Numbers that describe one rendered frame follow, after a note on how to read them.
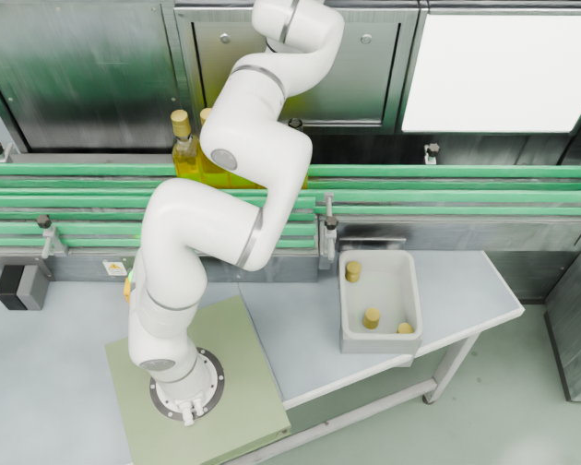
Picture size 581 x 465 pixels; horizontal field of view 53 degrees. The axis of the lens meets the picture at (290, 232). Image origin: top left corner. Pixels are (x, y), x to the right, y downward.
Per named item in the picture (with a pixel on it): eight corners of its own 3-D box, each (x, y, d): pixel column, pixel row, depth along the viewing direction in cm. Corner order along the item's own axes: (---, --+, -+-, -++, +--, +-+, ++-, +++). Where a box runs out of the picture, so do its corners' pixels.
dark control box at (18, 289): (51, 282, 141) (38, 264, 134) (42, 312, 137) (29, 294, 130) (17, 281, 141) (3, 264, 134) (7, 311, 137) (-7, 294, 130)
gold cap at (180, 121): (194, 133, 119) (190, 117, 115) (177, 139, 118) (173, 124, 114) (186, 122, 121) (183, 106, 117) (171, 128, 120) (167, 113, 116)
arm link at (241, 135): (210, 134, 90) (299, 172, 91) (156, 244, 78) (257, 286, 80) (232, 59, 76) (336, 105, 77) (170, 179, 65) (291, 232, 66)
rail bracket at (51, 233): (73, 248, 132) (53, 213, 121) (65, 276, 128) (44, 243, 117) (55, 248, 132) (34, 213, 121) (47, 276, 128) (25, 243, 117)
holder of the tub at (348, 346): (403, 251, 146) (409, 233, 140) (416, 353, 131) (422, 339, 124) (335, 251, 146) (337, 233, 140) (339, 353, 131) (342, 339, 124)
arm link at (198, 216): (208, 326, 80) (233, 278, 69) (116, 289, 79) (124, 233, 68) (239, 250, 89) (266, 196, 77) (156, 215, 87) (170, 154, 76)
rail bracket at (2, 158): (30, 165, 146) (9, 127, 135) (24, 186, 142) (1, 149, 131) (15, 165, 146) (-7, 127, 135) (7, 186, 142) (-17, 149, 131)
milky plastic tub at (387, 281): (407, 268, 143) (412, 249, 136) (417, 354, 130) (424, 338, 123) (336, 268, 143) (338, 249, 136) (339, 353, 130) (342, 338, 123)
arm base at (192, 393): (228, 414, 116) (217, 393, 103) (167, 436, 115) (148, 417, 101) (208, 345, 124) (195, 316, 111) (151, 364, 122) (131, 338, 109)
